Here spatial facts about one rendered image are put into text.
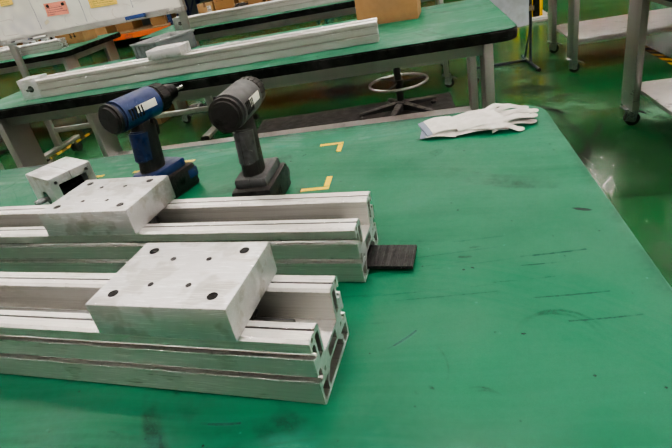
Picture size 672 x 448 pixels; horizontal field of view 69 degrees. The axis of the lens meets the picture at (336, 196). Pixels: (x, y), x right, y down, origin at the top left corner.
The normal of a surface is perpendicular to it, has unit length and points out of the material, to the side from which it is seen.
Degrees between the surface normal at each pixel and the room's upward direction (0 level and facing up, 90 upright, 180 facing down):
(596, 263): 0
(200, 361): 90
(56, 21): 90
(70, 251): 90
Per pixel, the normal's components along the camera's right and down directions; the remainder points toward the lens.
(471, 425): -0.18, -0.87
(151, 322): -0.25, 0.48
